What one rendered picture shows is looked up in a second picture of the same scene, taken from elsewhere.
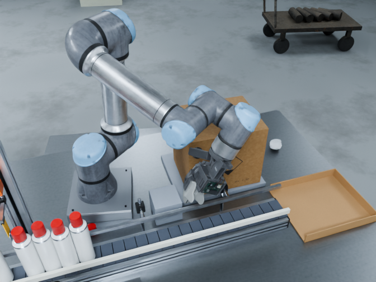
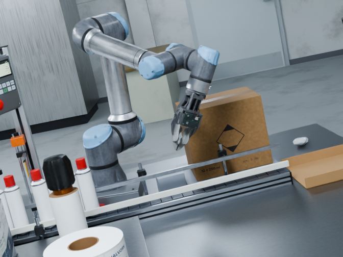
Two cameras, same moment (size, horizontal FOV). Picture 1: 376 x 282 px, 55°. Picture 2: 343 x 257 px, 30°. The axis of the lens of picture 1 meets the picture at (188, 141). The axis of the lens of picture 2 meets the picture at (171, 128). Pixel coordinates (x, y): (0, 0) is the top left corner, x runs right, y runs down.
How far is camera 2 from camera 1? 1.41 m
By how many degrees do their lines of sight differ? 27
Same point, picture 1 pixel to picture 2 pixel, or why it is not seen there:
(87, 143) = (94, 129)
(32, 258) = (46, 199)
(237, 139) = (201, 71)
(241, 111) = (200, 48)
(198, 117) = (165, 55)
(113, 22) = (107, 18)
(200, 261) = (199, 211)
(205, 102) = (173, 49)
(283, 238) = (286, 189)
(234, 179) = (242, 158)
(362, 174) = not seen: outside the picture
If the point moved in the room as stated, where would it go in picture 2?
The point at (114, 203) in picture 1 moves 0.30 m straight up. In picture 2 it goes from (123, 189) to (104, 113)
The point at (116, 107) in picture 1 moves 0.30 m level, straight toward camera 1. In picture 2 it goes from (118, 95) to (117, 109)
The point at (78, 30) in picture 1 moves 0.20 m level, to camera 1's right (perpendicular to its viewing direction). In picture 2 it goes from (80, 22) to (133, 11)
